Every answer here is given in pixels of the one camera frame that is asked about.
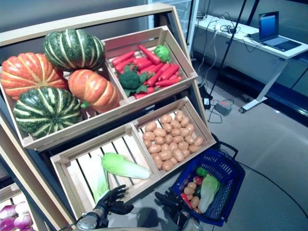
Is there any wooden onion crate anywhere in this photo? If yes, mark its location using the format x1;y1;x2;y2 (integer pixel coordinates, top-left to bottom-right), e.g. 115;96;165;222
0;182;37;231

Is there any dark green broccoli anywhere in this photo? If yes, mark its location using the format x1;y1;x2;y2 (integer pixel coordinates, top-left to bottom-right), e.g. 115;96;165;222
117;64;154;97

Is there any blue plastic shopping basket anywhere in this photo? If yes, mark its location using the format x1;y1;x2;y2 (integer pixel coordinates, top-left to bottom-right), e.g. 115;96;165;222
170;141;246;227

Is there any oblong orange pumpkin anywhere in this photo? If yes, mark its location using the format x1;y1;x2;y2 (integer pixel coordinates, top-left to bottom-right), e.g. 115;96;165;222
67;69;121;114

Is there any napa cabbage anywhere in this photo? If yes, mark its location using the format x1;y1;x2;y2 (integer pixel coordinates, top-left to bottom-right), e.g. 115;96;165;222
101;152;151;180
197;174;221;214
81;154;110;204

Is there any grey power box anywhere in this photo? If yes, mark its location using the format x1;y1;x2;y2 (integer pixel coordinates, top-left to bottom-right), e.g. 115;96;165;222
214;101;233;116

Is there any black desk cable tangle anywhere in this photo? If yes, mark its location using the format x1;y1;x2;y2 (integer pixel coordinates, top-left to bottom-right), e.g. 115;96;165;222
218;23;241;34

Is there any purple eggplant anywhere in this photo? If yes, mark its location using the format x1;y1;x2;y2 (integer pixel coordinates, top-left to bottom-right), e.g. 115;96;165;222
178;178;191;192

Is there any green striped pumpkin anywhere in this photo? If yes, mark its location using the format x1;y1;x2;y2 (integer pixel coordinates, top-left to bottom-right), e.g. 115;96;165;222
43;28;106;72
13;86;82;139

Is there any light green bell pepper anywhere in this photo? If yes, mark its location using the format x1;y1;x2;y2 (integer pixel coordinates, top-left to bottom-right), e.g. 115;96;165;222
154;44;172;64

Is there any wooden carrot crate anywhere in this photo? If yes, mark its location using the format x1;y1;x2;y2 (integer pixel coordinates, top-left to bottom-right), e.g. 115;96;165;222
101;26;198;104

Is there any open laptop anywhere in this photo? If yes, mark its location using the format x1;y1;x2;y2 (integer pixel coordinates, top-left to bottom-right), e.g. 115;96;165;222
247;11;303;52

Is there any red carrot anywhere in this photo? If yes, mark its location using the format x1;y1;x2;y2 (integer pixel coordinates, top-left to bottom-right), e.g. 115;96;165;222
138;44;161;65
115;57;135;73
146;63;171;87
160;64;180;81
155;77;182;88
111;50;136;67

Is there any large wooden pumpkin crate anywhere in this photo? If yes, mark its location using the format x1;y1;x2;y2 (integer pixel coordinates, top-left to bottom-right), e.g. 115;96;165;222
0;39;130;152

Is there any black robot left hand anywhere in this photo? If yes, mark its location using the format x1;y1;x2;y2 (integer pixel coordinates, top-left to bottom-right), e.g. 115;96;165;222
95;184;134;218

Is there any red chili pepper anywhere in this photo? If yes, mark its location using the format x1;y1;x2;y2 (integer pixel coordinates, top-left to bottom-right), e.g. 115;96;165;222
180;193;193;209

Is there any black tripod pole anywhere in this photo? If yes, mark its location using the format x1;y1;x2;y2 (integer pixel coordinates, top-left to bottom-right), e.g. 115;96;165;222
209;0;248;97

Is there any wide slatted wooden crate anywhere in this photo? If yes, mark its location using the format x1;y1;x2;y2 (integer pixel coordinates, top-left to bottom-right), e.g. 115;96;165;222
50;124;161;219

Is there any bright green bell pepper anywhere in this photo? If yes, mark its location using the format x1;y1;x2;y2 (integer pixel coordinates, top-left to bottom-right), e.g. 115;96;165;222
196;167;209;178

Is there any large round orange pumpkin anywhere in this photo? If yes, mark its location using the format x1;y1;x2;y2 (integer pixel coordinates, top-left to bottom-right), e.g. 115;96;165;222
0;52;68;101

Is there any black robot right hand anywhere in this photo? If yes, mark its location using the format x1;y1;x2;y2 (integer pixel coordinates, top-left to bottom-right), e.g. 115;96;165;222
154;189;188;218

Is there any black floor cable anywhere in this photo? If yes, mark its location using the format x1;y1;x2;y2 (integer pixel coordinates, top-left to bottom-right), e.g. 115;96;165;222
237;161;308;210

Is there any wooden potato crate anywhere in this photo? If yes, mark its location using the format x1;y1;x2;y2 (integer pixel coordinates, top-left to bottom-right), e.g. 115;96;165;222
131;96;217;179

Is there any white desk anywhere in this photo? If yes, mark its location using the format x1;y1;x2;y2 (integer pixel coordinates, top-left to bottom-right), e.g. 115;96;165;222
192;14;308;114

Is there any wooden display stand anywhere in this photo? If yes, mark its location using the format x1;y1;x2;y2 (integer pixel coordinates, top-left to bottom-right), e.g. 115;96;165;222
0;3;212;231

